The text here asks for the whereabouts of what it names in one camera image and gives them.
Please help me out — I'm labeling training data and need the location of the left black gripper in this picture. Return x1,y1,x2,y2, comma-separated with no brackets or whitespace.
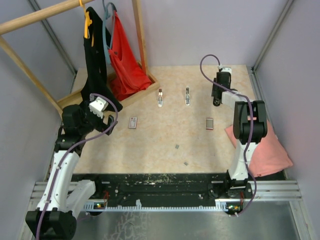
78,100,117,136

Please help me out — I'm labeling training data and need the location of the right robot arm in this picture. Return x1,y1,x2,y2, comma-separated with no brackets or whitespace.
211,68,268,198

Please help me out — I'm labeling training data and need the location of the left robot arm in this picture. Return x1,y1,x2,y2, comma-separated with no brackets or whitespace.
25,99,117,240

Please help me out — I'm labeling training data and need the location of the left red staple box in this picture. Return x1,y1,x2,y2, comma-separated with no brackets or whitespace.
128,117,138,129

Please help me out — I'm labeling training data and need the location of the red staple box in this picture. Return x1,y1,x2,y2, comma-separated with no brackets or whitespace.
205,117,214,130
128,117,138,129

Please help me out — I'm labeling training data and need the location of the wooden clothes rack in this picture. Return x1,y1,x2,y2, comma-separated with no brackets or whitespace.
0,0,160,121

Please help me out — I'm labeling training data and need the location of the black hanging garment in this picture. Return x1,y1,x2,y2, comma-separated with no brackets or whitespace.
80,7,123,111

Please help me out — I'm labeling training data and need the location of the right red staple box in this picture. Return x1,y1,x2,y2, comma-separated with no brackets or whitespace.
205,117,214,130

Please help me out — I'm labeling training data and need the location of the red hanging garment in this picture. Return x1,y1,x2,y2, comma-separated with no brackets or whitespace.
108,13,152,101

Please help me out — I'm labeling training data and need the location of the pink folded towel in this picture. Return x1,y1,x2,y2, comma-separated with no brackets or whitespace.
225,122,293,180

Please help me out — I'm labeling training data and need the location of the yellow clothes hanger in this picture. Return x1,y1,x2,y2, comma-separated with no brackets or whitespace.
79,0,92,39

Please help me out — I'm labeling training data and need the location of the blue clothes hanger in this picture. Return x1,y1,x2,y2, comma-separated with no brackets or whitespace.
102,0,118,63

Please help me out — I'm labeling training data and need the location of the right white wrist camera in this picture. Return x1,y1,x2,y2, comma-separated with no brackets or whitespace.
218,65,232,75

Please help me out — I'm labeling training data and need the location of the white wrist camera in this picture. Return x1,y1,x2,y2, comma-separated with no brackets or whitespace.
218,65,232,75
89,97,109,119

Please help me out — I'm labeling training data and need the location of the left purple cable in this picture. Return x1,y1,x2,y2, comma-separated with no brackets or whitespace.
35,93,120,240

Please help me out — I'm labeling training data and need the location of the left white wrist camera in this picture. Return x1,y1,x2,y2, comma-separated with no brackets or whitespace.
89,97,109,119

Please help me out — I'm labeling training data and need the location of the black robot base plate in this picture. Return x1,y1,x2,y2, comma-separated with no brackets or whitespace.
71,173,254,208

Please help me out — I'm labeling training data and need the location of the aluminium frame rail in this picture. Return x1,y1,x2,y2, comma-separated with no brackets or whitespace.
31,181,303,213

